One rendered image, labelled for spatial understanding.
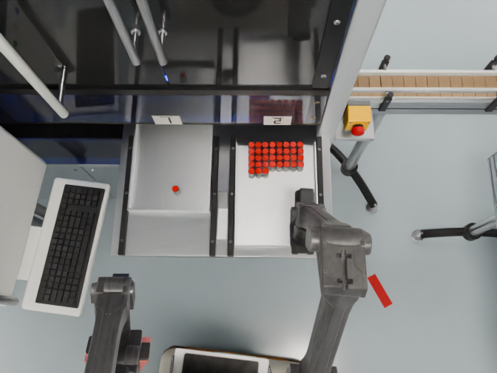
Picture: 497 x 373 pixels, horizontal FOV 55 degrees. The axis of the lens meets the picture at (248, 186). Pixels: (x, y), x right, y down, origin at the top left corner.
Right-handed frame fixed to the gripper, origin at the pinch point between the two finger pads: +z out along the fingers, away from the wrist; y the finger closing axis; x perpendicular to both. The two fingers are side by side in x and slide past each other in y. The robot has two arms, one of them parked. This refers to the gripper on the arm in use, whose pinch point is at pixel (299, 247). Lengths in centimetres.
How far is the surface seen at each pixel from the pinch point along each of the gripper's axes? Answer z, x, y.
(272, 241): 2.5, 8.2, 2.8
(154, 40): -66, 34, 20
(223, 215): 1.0, 23.7, 11.0
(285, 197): -0.1, 3.8, 16.7
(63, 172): 33, 93, 45
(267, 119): -18.5, 9.8, 34.4
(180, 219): 1.4, 37.4, 10.0
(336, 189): 81, -28, 61
